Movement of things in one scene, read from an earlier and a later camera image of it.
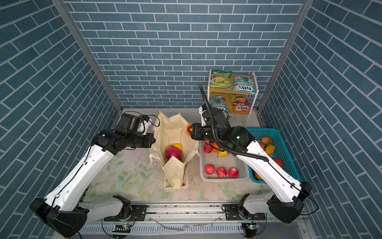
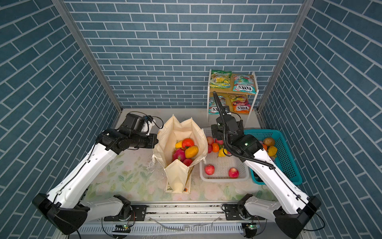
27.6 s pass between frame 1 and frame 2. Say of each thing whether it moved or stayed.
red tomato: moved
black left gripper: stayed
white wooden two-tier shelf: stayed
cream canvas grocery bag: moved
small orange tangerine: stayed
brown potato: stayed
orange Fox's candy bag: stayed
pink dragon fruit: moved
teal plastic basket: stayed
